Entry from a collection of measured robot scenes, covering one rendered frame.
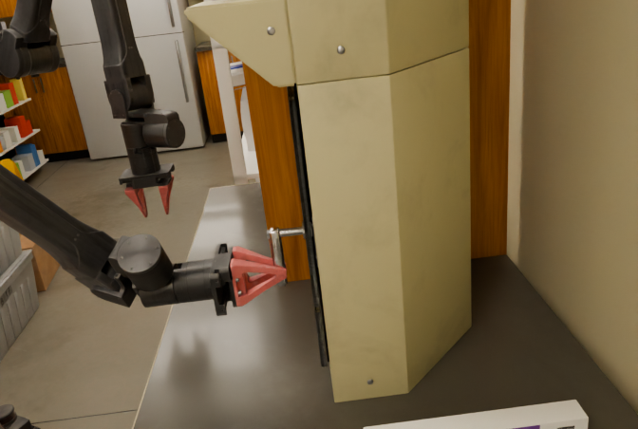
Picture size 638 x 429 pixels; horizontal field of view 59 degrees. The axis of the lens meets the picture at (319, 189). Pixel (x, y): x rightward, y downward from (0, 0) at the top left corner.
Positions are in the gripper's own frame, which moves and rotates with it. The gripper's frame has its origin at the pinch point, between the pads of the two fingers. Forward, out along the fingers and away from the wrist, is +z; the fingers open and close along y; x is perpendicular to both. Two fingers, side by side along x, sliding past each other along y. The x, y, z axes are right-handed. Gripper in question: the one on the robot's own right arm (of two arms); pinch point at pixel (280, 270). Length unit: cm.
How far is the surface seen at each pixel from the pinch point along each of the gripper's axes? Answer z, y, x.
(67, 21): -198, 480, -26
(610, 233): 48.5, 1.0, 1.2
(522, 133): 48, 33, -6
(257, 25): 2.0, -5.5, -34.1
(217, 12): -2.2, -5.6, -36.0
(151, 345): -77, 154, 112
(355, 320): 9.6, -5.1, 6.4
